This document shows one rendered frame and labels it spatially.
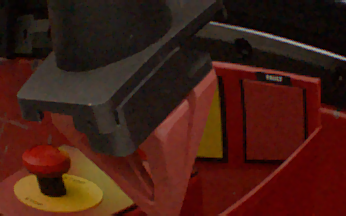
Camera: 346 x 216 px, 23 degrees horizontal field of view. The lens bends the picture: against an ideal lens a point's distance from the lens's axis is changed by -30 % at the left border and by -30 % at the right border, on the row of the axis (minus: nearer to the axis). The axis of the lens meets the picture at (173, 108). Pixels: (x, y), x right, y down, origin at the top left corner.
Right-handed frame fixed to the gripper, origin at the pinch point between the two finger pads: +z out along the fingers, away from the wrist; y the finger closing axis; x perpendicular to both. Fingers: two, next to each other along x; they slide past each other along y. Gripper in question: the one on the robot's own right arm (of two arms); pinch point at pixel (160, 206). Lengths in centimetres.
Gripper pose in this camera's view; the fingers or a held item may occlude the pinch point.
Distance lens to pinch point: 51.8
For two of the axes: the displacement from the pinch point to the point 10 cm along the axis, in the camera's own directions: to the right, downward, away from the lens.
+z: 2.4, 8.4, 4.8
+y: 4.9, -5.3, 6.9
